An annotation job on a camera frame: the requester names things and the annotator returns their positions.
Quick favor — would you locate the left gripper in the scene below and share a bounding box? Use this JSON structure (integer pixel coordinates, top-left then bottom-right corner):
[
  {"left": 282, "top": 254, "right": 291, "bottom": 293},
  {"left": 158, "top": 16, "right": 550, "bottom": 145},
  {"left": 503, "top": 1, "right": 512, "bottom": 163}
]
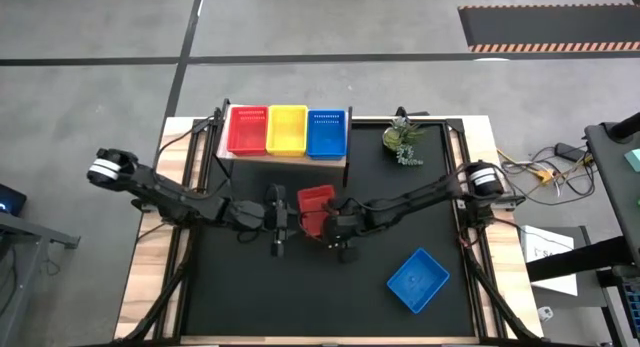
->
[{"left": 262, "top": 200, "right": 292, "bottom": 259}]

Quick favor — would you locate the white cardboard box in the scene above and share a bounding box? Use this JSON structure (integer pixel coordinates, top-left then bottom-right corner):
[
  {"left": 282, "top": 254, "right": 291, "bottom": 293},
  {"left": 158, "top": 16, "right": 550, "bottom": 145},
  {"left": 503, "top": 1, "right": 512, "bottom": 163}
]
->
[{"left": 519, "top": 224, "right": 580, "bottom": 297}]

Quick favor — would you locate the black power adapter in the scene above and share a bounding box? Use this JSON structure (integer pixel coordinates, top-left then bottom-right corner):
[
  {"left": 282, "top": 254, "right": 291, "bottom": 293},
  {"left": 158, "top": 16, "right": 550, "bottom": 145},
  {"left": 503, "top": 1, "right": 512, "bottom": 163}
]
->
[{"left": 555, "top": 142, "right": 587, "bottom": 162}]

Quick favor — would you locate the blue crate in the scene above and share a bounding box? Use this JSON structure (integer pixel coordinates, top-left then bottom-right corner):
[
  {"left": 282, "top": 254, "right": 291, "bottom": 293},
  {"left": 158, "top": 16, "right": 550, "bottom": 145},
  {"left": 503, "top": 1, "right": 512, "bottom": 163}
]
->
[{"left": 619, "top": 279, "right": 640, "bottom": 338}]

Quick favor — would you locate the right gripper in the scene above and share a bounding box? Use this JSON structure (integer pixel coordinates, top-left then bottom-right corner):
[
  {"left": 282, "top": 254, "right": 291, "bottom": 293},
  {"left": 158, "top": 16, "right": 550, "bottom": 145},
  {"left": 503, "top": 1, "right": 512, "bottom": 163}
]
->
[{"left": 322, "top": 209, "right": 364, "bottom": 265}]

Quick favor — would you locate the black desk beam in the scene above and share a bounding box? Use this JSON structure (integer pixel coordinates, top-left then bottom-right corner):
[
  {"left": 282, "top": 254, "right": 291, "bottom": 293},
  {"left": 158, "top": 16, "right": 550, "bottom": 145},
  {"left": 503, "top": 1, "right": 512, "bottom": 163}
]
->
[{"left": 525, "top": 235, "right": 640, "bottom": 283}]

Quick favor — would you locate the black hazard-striped floor mat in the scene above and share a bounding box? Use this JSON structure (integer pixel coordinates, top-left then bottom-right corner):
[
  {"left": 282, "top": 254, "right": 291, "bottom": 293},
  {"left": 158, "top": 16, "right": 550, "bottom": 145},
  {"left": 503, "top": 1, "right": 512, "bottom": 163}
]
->
[{"left": 457, "top": 3, "right": 640, "bottom": 54}]

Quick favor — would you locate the grey metal desk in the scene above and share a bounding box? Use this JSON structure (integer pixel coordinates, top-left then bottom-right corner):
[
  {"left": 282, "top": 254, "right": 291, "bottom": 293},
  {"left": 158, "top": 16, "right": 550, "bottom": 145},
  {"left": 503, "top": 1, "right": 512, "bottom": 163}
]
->
[{"left": 0, "top": 210, "right": 82, "bottom": 347}]

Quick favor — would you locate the black desk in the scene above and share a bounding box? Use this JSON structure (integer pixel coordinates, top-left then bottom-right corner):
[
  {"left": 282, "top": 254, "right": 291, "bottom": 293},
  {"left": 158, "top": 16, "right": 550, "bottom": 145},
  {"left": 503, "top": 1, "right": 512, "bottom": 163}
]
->
[{"left": 583, "top": 120, "right": 640, "bottom": 268}]

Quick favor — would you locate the black metal table frame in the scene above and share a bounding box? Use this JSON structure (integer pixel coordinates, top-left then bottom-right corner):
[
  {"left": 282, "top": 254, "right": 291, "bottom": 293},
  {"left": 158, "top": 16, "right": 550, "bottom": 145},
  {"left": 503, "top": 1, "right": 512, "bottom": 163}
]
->
[{"left": 112, "top": 105, "right": 544, "bottom": 346}]

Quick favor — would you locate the black pole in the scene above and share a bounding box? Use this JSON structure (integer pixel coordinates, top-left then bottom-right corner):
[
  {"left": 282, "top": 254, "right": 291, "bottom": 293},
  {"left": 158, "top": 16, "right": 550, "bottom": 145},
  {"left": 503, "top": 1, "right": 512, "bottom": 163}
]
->
[{"left": 605, "top": 110, "right": 640, "bottom": 142}]

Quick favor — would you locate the small potted succulent plant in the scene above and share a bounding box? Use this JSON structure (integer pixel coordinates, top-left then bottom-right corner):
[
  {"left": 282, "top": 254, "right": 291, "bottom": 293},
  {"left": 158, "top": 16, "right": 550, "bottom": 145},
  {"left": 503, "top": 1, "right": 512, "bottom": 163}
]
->
[{"left": 381, "top": 115, "right": 427, "bottom": 168}]

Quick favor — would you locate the wooden shelf black frame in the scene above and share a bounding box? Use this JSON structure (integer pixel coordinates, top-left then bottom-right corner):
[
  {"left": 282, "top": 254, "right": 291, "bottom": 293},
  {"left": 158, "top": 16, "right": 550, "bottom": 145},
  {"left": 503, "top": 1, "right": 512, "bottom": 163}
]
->
[{"left": 214, "top": 97, "right": 354, "bottom": 188}]

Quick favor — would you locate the black monitor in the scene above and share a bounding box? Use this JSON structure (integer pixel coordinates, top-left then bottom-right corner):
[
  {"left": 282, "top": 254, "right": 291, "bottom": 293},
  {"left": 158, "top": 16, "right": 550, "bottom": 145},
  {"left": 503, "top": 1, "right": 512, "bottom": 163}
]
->
[{"left": 0, "top": 183, "right": 28, "bottom": 217}]

